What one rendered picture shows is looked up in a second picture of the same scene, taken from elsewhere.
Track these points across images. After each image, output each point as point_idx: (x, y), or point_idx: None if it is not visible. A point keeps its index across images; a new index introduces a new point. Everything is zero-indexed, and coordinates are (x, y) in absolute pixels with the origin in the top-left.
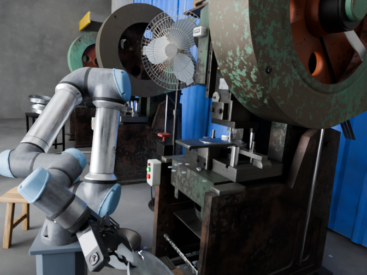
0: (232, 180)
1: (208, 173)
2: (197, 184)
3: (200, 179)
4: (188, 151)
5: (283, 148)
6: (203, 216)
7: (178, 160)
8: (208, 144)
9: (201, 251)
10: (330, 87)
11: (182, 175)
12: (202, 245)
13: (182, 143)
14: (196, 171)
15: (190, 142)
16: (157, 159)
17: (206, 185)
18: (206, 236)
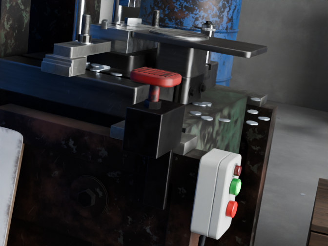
0: (213, 85)
1: (212, 98)
2: (228, 126)
3: (232, 111)
4: (146, 96)
5: (99, 13)
6: (266, 152)
7: (186, 121)
8: (220, 38)
9: (256, 210)
10: None
11: (204, 145)
12: (258, 199)
13: (260, 49)
14: (223, 105)
15: (234, 44)
16: (205, 154)
17: (239, 112)
18: (264, 176)
